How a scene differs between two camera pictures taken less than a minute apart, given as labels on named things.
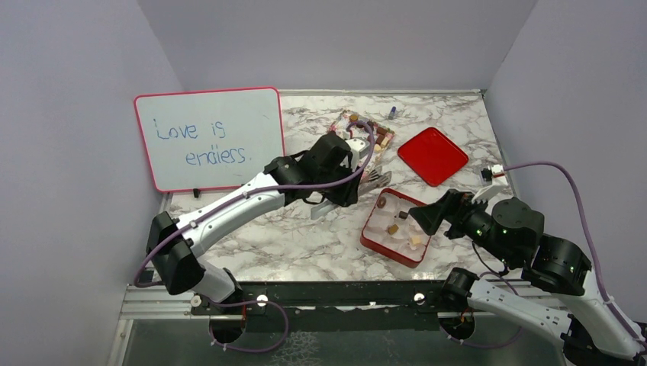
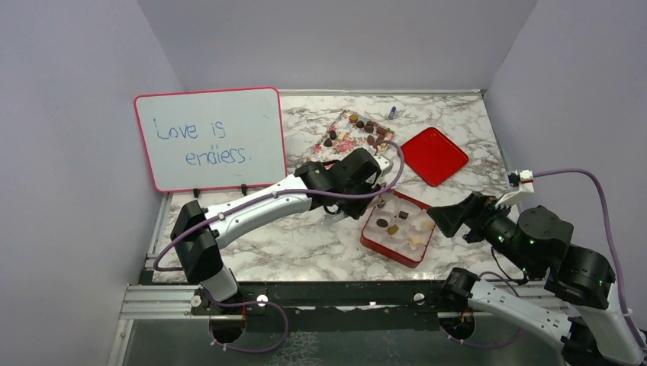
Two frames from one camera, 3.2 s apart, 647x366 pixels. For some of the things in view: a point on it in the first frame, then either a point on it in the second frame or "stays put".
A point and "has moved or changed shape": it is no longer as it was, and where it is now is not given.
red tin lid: [433, 156] stays put
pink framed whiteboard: [210, 139] stays put
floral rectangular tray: [355, 126] stays put
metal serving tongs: [373, 180] has moved or changed shape
